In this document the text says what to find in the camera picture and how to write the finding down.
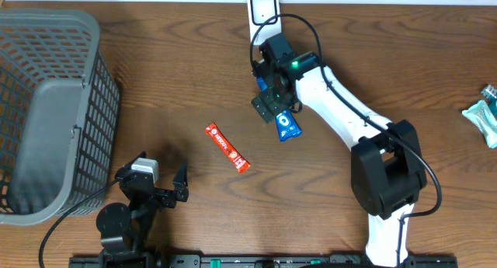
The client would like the white barcode scanner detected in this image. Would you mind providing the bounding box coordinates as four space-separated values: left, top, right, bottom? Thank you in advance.
247 0 282 46

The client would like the blue Oreo cookie pack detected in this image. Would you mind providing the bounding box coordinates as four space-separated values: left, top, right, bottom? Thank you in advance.
252 77 302 141

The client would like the grey plastic basket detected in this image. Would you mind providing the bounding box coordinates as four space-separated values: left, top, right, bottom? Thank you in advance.
1 9 120 226

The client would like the red Nescafe stick sachet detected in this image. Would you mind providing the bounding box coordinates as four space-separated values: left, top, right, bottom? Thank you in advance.
205 123 251 173

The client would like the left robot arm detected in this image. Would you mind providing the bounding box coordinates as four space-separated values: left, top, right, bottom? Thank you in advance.
96 152 189 267

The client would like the teal mouthwash bottle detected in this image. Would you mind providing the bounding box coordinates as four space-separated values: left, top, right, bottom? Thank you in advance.
481 85 497 117

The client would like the mint green wipes pack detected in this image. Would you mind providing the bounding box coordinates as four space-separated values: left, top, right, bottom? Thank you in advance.
461 99 496 148

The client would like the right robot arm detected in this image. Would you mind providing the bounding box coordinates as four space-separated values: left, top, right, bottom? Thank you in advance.
252 33 427 267

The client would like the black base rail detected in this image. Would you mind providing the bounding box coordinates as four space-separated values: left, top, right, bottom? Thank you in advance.
68 253 459 268

